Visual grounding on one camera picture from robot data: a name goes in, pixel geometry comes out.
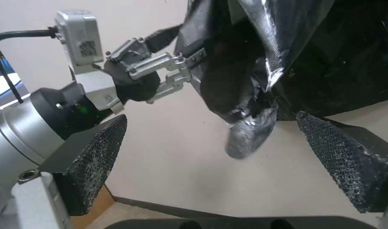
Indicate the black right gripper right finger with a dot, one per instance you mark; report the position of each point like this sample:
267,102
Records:
346,157

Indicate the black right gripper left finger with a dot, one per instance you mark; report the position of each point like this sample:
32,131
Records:
86,152

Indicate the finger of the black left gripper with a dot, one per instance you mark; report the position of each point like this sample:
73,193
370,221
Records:
162,38
156,64

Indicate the black plastic trash bag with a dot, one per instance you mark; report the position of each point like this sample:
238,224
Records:
324,59

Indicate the brown wooden board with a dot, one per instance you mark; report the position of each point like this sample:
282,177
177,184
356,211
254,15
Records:
97,202

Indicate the white and blue object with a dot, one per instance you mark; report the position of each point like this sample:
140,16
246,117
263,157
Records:
3,81

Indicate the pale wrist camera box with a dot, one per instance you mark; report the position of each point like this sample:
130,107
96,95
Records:
81,38

